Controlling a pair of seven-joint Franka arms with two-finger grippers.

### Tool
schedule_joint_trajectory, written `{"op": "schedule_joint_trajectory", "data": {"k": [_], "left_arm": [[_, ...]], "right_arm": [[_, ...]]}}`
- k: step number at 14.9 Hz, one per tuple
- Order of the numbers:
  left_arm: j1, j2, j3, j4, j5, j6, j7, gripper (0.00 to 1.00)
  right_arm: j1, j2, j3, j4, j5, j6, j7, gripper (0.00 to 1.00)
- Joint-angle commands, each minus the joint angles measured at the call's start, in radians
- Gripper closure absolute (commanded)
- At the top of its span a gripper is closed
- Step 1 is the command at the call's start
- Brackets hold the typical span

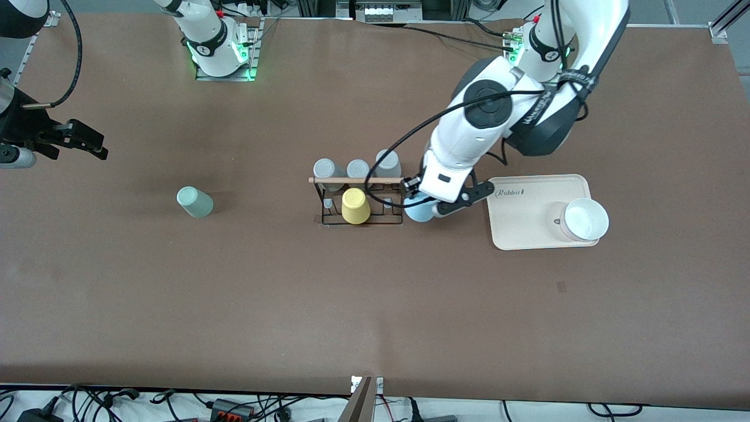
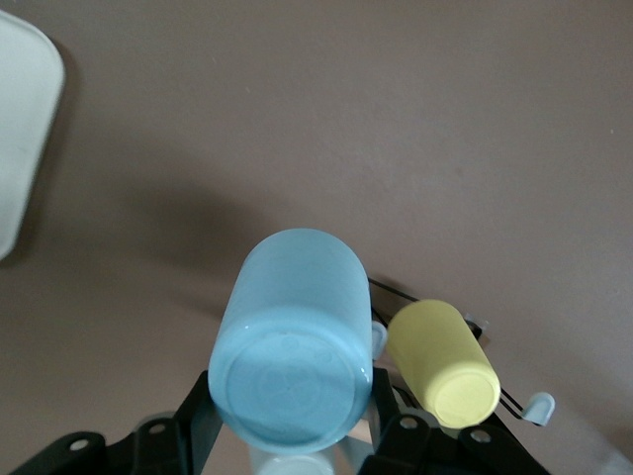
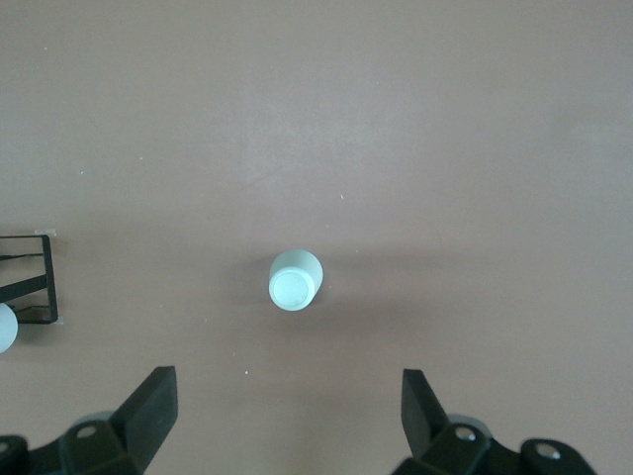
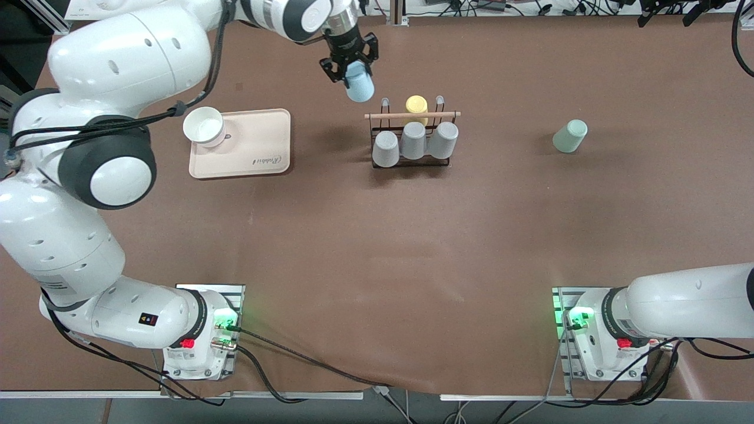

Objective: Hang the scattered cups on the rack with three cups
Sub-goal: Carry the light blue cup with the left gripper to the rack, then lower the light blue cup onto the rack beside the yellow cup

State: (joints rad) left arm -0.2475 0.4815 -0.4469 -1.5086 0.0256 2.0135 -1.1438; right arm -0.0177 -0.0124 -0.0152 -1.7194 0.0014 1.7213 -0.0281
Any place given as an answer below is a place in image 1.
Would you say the pale green cup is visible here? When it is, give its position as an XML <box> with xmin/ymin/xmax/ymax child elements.
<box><xmin>176</xmin><ymin>186</ymin><xmax>214</xmax><ymax>219</ymax></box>

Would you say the yellow cup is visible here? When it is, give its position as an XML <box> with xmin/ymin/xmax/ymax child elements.
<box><xmin>341</xmin><ymin>188</ymin><xmax>371</xmax><ymax>225</ymax></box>

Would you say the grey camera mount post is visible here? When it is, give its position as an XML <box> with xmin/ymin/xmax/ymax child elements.
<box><xmin>339</xmin><ymin>375</ymin><xmax>384</xmax><ymax>422</ymax></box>

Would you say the white bowl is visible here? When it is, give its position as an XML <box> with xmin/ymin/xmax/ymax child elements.
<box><xmin>560</xmin><ymin>198</ymin><xmax>610</xmax><ymax>242</ymax></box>

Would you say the black wire cup rack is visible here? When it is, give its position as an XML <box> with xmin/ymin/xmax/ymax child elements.
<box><xmin>309</xmin><ymin>175</ymin><xmax>411</xmax><ymax>227</ymax></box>

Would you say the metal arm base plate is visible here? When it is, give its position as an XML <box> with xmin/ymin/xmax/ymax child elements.
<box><xmin>503</xmin><ymin>26</ymin><xmax>567</xmax><ymax>86</ymax></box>
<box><xmin>195</xmin><ymin>18</ymin><xmax>263</xmax><ymax>83</ymax></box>

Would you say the black power adapter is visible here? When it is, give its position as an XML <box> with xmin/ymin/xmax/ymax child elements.
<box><xmin>18</xmin><ymin>404</ymin><xmax>65</xmax><ymax>422</ymax></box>

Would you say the grey electrical box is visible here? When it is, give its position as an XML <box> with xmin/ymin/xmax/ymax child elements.
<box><xmin>354</xmin><ymin>0</ymin><xmax>424</xmax><ymax>23</ymax></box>

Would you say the black cable on table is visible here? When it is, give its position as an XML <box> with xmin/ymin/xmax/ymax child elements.
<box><xmin>375</xmin><ymin>21</ymin><xmax>516</xmax><ymax>50</ymax></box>

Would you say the aluminium frame profile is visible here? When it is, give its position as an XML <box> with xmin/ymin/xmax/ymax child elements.
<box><xmin>708</xmin><ymin>0</ymin><xmax>750</xmax><ymax>45</ymax></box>
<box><xmin>12</xmin><ymin>11</ymin><xmax>61</xmax><ymax>83</ymax></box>

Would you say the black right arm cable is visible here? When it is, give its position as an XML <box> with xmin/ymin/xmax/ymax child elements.
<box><xmin>22</xmin><ymin>0</ymin><xmax>84</xmax><ymax>110</ymax></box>

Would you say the orange black connector block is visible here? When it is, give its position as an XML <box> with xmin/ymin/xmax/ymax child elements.
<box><xmin>210</xmin><ymin>397</ymin><xmax>257</xmax><ymax>421</ymax></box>

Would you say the beige tray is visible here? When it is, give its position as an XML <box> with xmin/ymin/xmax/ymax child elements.
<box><xmin>486</xmin><ymin>174</ymin><xmax>601</xmax><ymax>251</ymax></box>

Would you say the pale blue cup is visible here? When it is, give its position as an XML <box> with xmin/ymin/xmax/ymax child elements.
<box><xmin>404</xmin><ymin>196</ymin><xmax>437</xmax><ymax>223</ymax></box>

